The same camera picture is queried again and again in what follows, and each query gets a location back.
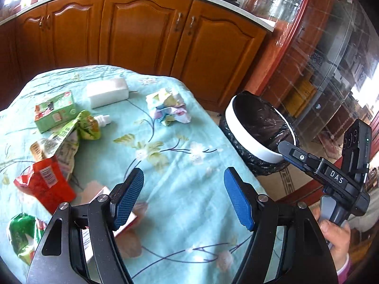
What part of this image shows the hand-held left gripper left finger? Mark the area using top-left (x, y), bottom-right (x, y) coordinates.
top-left (26, 167), bottom-right (144, 284)

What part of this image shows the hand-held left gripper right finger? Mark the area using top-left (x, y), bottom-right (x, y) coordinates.
top-left (224, 167), bottom-right (338, 284)

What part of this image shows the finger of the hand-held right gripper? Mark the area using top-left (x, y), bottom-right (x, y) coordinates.
top-left (277, 141), bottom-right (321, 181)

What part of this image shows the white trash bin black bag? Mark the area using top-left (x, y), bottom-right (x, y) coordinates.
top-left (219, 91), bottom-right (297, 178)

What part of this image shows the silver green snack wrapper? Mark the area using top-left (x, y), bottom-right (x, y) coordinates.
top-left (30, 121), bottom-right (80, 181)

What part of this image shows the green pouch white cap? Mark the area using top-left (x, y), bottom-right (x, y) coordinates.
top-left (72, 110), bottom-right (112, 140)

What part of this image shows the white tissue pack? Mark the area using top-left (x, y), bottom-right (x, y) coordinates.
top-left (86, 77), bottom-right (130, 109)

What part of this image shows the person's right forearm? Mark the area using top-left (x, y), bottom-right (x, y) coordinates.
top-left (336, 256), bottom-right (353, 284)

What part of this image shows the person's right hand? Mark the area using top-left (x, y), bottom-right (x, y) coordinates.
top-left (312, 207), bottom-right (352, 263)

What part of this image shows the pink white flat box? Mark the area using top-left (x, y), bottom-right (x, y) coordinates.
top-left (78, 183), bottom-right (140, 273)

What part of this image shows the floral light blue cloth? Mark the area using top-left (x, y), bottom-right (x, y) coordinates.
top-left (0, 64), bottom-right (285, 284)

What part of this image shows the red snack packet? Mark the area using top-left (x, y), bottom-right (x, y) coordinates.
top-left (13, 157), bottom-right (77, 215)

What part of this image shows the crumpled colourful paper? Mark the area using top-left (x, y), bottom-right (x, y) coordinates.
top-left (146, 88), bottom-right (191, 127)

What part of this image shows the green carton box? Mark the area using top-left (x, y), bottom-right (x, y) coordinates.
top-left (33, 91), bottom-right (76, 133)

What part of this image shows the green red crumpled wrapper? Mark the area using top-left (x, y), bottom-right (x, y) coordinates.
top-left (6, 213), bottom-right (48, 265)

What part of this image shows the wooden kitchen cabinet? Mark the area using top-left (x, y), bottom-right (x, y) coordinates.
top-left (0, 0), bottom-right (268, 111)

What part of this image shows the glass door red frame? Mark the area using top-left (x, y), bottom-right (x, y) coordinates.
top-left (241, 0), bottom-right (379, 222)

